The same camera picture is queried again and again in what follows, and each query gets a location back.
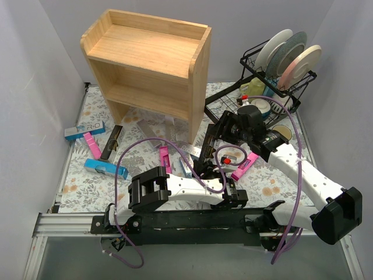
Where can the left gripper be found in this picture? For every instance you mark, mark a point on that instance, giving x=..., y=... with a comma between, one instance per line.
x=202, y=168

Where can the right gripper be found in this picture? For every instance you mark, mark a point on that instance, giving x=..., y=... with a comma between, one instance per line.
x=220, y=128

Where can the black gold toothpaste box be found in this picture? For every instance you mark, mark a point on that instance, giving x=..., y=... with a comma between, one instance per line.
x=112, y=146

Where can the silver gold toothpaste box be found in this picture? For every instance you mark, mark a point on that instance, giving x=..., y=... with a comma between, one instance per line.
x=208, y=144

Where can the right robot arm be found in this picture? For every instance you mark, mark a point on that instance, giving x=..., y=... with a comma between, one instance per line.
x=336, y=211

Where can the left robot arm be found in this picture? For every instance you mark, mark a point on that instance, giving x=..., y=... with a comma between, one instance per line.
x=152, y=189

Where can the wooden two-tier shelf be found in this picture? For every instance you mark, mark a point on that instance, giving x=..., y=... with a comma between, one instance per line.
x=149, y=62

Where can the pink toothpaste box centre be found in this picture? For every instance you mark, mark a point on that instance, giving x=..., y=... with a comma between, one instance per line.
x=164, y=157

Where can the pink toothpaste box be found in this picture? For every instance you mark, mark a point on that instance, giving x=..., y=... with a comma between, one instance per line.
x=164, y=157
x=244, y=167
x=94, y=148

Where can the pink toothpaste box right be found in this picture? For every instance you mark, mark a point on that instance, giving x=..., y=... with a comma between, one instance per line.
x=244, y=167

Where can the teal spotted bowl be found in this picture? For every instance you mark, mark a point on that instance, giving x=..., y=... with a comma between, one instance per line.
x=263, y=106

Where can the green mug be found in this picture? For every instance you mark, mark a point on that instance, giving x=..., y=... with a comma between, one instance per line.
x=253, y=88

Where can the silver Protect toothpaste box upright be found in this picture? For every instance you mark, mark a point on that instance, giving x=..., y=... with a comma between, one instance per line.
x=170, y=130

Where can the blue mug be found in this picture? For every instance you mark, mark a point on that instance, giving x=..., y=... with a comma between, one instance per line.
x=268, y=91

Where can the cream enamel mug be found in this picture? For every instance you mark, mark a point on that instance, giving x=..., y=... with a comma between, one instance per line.
x=284, y=130

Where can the silver toothpaste box slanted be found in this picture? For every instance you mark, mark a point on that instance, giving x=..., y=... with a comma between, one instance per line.
x=148, y=132

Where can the black striped white bowl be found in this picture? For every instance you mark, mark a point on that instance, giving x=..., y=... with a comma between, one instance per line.
x=279, y=102

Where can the white plate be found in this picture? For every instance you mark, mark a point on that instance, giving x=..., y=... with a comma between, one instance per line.
x=270, y=48

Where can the grey speckled plate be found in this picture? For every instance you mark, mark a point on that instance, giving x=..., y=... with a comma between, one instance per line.
x=286, y=54

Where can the pink and cream plate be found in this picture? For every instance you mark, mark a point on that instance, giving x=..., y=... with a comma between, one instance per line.
x=299, y=67

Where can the floral table mat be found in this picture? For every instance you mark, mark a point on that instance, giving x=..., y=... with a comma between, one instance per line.
x=85, y=191

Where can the pink toothpaste box left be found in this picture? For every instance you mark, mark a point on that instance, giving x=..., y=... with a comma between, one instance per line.
x=94, y=148

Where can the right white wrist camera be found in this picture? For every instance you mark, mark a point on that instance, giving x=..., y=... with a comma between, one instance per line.
x=243, y=100

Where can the black wire dish rack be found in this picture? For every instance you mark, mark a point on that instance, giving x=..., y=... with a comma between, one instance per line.
x=225, y=99

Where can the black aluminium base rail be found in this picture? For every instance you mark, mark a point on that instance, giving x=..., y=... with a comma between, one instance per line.
x=248, y=226

